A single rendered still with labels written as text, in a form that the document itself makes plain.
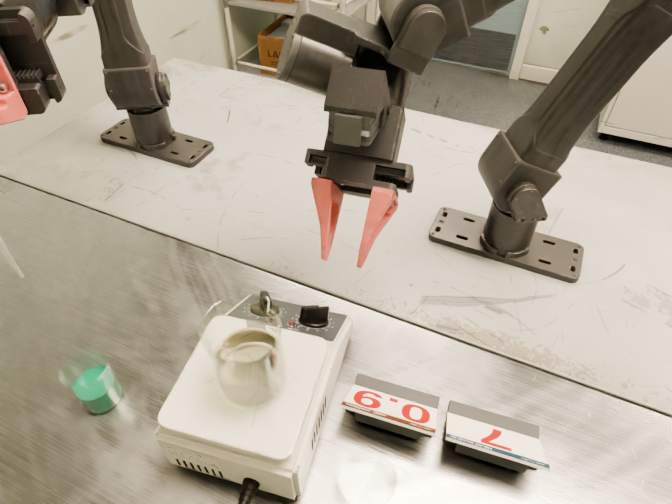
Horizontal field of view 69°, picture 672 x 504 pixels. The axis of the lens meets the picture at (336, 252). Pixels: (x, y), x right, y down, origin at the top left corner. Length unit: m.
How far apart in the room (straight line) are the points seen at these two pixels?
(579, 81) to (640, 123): 2.26
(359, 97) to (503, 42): 2.92
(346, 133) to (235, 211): 0.38
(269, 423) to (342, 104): 0.26
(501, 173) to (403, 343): 0.23
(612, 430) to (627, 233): 0.32
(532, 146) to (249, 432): 0.41
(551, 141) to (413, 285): 0.23
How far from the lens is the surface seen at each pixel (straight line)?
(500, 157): 0.61
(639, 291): 0.73
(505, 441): 0.51
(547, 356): 0.61
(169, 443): 0.47
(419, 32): 0.45
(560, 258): 0.71
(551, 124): 0.58
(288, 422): 0.43
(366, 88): 0.40
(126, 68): 0.82
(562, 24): 3.25
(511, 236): 0.66
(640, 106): 2.78
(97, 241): 0.76
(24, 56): 0.43
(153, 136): 0.88
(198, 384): 0.46
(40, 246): 0.79
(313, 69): 0.47
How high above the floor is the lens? 1.37
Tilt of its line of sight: 45 degrees down
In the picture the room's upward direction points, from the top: straight up
